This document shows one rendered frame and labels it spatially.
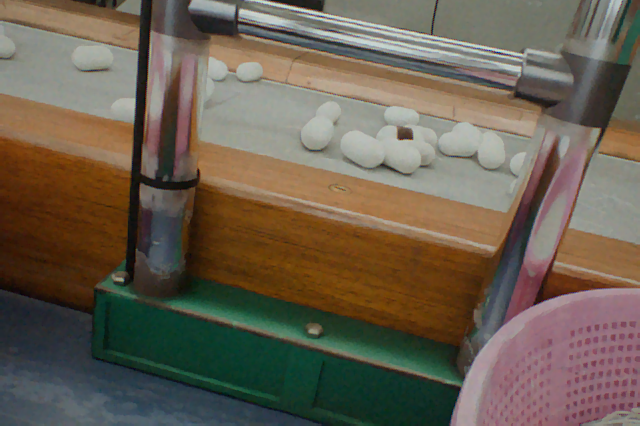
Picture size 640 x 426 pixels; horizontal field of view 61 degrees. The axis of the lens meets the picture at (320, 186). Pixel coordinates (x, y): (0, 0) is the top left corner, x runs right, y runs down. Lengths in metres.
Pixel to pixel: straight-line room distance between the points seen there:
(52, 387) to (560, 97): 0.24
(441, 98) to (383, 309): 0.38
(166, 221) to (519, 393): 0.15
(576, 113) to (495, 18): 2.31
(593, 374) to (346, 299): 0.11
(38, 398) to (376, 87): 0.45
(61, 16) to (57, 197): 0.45
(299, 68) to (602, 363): 0.46
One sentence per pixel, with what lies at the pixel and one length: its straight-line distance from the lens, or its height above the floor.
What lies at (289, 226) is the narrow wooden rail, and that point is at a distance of 0.25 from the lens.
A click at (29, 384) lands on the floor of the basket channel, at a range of 0.28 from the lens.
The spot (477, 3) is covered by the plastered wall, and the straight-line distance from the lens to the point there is 2.50.
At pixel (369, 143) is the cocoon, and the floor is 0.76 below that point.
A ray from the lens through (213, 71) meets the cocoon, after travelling 0.56.
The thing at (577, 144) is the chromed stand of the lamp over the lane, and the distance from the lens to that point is 0.21.
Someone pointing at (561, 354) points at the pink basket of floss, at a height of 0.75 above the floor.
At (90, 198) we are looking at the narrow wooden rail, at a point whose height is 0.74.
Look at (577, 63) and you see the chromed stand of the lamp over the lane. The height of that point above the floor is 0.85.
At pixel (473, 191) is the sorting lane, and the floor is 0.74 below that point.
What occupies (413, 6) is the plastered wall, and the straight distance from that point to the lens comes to 2.48.
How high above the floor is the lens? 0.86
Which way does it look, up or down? 21 degrees down
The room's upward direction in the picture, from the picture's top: 11 degrees clockwise
